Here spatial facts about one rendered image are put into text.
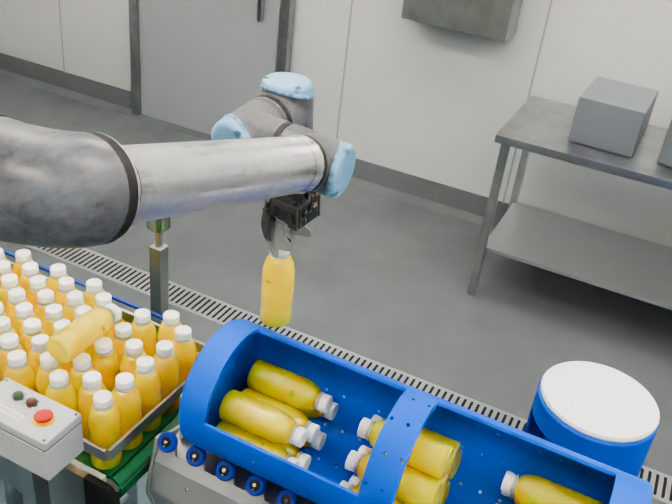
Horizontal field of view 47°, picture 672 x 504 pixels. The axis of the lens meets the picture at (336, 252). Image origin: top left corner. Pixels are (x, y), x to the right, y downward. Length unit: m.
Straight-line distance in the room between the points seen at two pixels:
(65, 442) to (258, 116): 0.77
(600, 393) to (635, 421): 0.11
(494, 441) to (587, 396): 0.39
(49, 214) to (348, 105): 4.34
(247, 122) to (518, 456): 0.87
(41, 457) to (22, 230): 0.92
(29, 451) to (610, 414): 1.26
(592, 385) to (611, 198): 2.80
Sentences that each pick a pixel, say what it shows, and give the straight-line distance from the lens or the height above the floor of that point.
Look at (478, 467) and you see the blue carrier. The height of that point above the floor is 1.04.
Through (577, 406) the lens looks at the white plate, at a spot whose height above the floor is 1.04.
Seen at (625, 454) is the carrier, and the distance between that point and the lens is 1.93.
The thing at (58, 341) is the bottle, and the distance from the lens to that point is 1.77.
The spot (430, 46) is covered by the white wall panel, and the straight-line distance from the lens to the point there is 4.73.
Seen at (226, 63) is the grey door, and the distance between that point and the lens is 5.37.
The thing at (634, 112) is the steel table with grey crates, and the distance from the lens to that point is 3.76.
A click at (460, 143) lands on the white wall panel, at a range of 4.82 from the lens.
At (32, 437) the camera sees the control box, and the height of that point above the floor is 1.10.
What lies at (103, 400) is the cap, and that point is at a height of 1.08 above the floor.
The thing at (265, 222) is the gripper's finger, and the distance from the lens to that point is 1.49.
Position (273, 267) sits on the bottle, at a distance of 1.57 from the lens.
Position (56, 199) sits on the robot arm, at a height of 1.87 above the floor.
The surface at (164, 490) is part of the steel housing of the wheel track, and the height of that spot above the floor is 0.85.
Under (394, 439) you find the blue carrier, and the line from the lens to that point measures 1.46.
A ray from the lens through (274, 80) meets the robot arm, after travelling 1.36.
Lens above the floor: 2.22
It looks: 31 degrees down
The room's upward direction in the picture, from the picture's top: 7 degrees clockwise
